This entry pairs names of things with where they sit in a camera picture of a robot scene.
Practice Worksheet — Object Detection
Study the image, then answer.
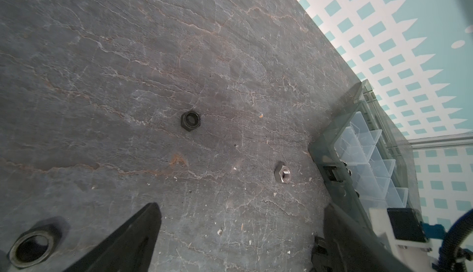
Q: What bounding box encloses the silver hex nut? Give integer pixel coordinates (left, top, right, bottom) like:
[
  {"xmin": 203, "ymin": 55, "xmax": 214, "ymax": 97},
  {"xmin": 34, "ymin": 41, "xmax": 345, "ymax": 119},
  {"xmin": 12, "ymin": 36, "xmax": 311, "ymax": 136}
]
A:
[{"xmin": 274, "ymin": 162, "xmax": 292, "ymax": 184}]

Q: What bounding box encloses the black hex nut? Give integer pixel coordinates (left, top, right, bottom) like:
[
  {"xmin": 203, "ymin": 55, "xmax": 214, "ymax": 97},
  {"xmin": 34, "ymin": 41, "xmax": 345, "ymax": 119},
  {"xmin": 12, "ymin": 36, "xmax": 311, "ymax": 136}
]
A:
[{"xmin": 181, "ymin": 110, "xmax": 201, "ymax": 132}]

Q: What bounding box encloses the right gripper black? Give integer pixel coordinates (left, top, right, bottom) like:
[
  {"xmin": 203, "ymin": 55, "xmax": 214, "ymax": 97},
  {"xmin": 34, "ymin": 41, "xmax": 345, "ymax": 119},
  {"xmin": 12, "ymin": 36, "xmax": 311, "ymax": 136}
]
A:
[{"xmin": 368, "ymin": 207, "xmax": 437, "ymax": 272}]

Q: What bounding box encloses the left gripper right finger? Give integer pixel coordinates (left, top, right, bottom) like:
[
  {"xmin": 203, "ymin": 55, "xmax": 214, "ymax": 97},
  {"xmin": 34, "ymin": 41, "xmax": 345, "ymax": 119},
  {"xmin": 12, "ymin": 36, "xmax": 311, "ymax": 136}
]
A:
[{"xmin": 323, "ymin": 203, "xmax": 410, "ymax": 272}]

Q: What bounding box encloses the grey compartment organizer box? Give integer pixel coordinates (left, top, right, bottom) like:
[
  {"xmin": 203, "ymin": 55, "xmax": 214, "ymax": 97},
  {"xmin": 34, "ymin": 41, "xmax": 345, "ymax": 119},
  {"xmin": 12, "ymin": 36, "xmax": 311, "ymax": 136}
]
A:
[{"xmin": 309, "ymin": 80, "xmax": 421, "ymax": 229}]

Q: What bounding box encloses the black flange nut large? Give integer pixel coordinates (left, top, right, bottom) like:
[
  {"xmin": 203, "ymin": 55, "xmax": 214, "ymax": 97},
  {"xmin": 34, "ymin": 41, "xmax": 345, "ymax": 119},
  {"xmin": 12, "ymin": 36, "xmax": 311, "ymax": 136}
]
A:
[{"xmin": 8, "ymin": 224, "xmax": 62, "ymax": 269}]

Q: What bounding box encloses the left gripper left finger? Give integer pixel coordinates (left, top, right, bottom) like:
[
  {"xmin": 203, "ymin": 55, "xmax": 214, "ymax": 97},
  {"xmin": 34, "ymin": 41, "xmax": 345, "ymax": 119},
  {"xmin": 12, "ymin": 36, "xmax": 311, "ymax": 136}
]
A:
[{"xmin": 66, "ymin": 203, "xmax": 161, "ymax": 272}]

